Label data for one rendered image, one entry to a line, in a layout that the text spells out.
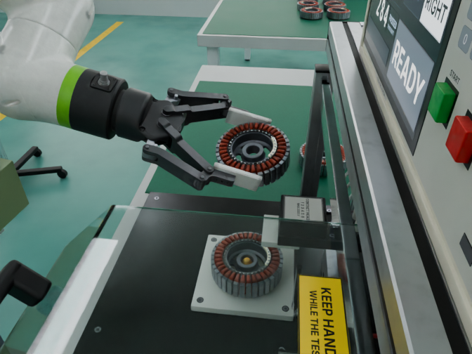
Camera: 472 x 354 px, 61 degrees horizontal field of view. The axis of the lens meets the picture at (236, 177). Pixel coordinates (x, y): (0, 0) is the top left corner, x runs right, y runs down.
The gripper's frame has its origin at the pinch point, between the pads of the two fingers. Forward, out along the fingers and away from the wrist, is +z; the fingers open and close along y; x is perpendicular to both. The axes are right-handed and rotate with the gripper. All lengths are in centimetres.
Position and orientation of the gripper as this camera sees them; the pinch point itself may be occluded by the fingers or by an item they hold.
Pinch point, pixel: (252, 149)
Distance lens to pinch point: 61.3
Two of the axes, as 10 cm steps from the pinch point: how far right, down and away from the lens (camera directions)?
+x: -2.4, 5.8, 7.8
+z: 9.6, 2.8, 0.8
